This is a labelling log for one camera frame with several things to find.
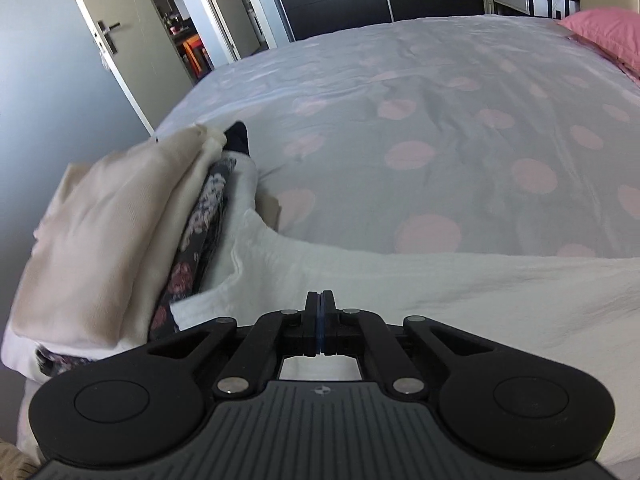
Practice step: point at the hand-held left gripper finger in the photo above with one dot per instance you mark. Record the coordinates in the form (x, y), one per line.
(325, 320)
(315, 320)

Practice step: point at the white crinkle pants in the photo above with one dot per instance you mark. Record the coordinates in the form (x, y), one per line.
(450, 290)

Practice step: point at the stack of folded clothes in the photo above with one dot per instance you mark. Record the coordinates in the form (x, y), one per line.
(110, 220)

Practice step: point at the bed with polka dot sheet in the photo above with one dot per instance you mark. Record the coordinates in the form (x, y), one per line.
(450, 85)

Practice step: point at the orange stool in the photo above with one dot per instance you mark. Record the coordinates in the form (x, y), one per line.
(192, 55)

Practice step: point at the white hallway door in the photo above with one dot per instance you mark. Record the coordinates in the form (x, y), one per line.
(250, 5)

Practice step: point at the pink pillow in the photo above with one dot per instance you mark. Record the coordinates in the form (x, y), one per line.
(605, 30)

